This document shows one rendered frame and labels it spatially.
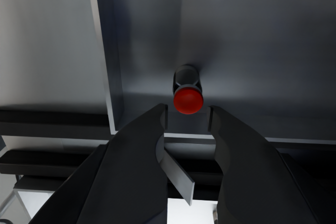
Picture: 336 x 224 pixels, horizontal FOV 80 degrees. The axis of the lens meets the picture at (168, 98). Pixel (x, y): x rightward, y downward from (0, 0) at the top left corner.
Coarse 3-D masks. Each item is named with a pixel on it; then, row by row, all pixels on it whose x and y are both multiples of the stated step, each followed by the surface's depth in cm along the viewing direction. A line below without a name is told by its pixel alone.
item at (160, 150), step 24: (144, 120) 10; (120, 144) 9; (144, 144) 9; (120, 168) 8; (144, 168) 8; (96, 192) 7; (120, 192) 7; (144, 192) 7; (96, 216) 6; (120, 216) 6; (144, 216) 6
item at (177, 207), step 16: (32, 176) 23; (48, 176) 23; (16, 192) 22; (32, 192) 24; (48, 192) 21; (176, 192) 21; (208, 192) 21; (32, 208) 24; (176, 208) 27; (192, 208) 27; (208, 208) 27
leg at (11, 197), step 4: (12, 192) 138; (8, 196) 136; (12, 196) 137; (16, 196) 140; (4, 200) 133; (8, 200) 134; (12, 200) 136; (0, 204) 131; (4, 204) 131; (8, 204) 133; (0, 208) 129; (4, 208) 130; (0, 212) 127; (0, 216) 127
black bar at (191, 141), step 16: (0, 112) 20; (16, 112) 20; (32, 112) 20; (48, 112) 20; (0, 128) 19; (16, 128) 19; (32, 128) 19; (48, 128) 19; (64, 128) 19; (80, 128) 19; (96, 128) 19; (208, 144) 19; (272, 144) 19; (288, 144) 19; (304, 144) 18; (320, 144) 18
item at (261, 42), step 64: (128, 0) 15; (192, 0) 15; (256, 0) 15; (320, 0) 14; (128, 64) 18; (192, 64) 17; (256, 64) 17; (320, 64) 17; (192, 128) 17; (256, 128) 17; (320, 128) 18
